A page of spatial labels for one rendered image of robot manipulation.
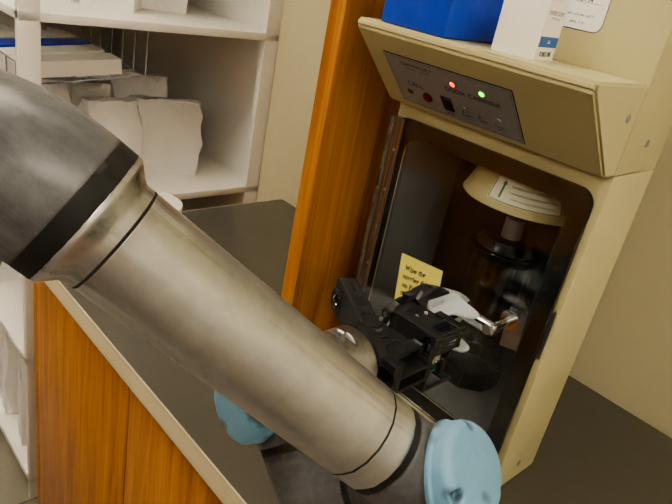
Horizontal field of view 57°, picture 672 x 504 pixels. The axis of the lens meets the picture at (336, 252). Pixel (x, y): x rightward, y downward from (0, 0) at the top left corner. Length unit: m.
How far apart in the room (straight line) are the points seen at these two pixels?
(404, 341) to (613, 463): 0.53
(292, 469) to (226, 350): 0.21
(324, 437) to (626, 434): 0.84
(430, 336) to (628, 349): 0.66
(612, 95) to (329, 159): 0.42
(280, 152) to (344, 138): 0.90
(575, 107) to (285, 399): 0.40
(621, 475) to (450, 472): 0.67
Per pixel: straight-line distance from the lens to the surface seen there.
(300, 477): 0.57
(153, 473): 1.16
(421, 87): 0.81
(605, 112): 0.66
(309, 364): 0.41
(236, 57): 1.96
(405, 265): 0.91
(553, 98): 0.66
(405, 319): 0.68
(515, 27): 0.71
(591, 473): 1.08
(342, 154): 0.93
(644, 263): 1.22
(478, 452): 0.49
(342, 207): 0.97
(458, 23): 0.75
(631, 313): 1.24
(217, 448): 0.91
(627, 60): 0.74
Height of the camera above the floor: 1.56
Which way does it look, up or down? 24 degrees down
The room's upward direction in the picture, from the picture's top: 12 degrees clockwise
